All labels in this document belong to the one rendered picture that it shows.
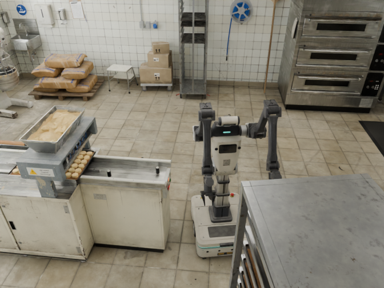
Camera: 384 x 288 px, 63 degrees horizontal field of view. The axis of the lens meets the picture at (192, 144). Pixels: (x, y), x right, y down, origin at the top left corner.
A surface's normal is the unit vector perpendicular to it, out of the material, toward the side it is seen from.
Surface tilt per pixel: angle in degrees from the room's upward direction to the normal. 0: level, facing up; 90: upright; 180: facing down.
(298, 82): 91
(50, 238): 90
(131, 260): 0
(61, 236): 90
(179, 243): 0
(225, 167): 90
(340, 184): 0
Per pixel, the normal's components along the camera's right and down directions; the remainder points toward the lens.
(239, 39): -0.09, 0.55
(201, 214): 0.00, -0.83
